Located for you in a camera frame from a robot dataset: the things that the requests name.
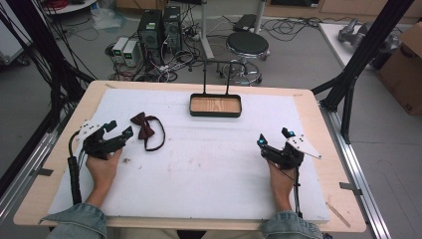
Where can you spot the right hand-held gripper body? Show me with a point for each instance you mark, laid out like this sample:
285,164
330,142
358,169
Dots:
292,151

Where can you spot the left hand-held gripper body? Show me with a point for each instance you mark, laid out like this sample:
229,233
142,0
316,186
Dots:
99,144

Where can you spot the dark red bow tie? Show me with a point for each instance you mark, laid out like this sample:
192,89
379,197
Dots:
146,129

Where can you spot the black rack with wooden tray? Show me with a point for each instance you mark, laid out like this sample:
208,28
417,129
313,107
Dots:
215,99

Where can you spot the person's left hand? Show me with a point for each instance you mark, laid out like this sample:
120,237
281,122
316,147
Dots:
102,171

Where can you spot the person's right hand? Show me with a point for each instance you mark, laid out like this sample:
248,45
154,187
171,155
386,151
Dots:
282,184

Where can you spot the white foam mat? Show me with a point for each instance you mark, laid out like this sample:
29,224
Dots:
205,172

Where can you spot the white power supply unit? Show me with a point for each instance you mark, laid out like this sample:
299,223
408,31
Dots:
131,53
120,49

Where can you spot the wooden stick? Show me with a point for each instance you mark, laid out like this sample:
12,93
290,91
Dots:
337,214

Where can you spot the black round stool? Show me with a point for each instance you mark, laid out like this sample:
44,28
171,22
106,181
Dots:
247,53

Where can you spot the black computer tower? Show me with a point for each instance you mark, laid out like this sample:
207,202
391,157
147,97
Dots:
150,33
172,28

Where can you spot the white low platform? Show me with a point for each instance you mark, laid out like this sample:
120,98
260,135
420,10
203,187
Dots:
338,40

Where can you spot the black laptop adapter box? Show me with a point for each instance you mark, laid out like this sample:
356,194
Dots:
245,22

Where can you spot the white desk leg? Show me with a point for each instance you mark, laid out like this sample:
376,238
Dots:
206,30

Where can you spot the brown cardboard box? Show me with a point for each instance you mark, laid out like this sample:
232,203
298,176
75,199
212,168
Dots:
403,69

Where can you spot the aluminium rail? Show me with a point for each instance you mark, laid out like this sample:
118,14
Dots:
356,172
25,172

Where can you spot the black metal frame post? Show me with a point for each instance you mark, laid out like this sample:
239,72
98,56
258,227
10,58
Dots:
361,56
43,56

